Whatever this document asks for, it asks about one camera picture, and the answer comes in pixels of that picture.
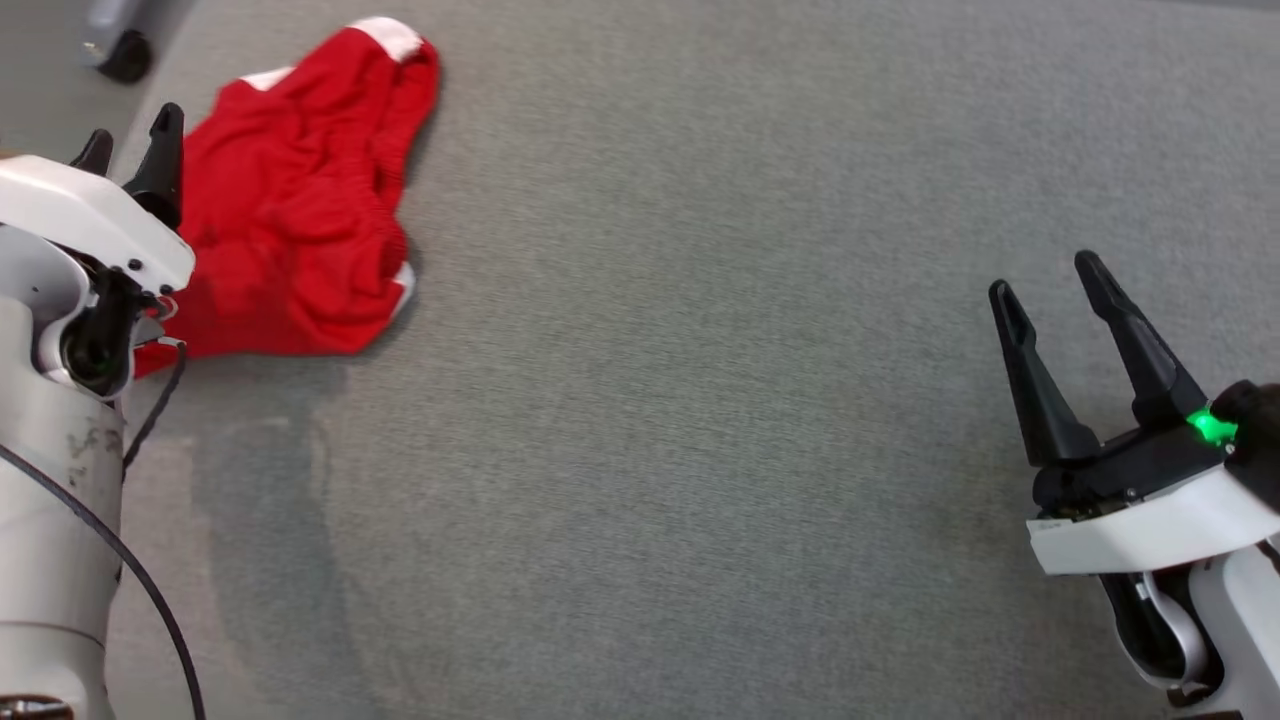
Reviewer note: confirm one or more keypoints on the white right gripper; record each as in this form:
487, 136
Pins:
1140, 510

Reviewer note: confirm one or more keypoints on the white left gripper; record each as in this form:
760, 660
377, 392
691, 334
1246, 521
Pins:
90, 215

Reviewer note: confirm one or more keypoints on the red shorts with white stripe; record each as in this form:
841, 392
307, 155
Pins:
290, 200

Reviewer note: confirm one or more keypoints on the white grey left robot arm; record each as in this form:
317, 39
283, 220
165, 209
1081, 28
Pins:
55, 480

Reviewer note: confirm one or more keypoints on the grey leg with black caster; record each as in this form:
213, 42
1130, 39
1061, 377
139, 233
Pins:
118, 40

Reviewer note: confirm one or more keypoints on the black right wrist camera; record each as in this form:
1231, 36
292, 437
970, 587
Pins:
1258, 440

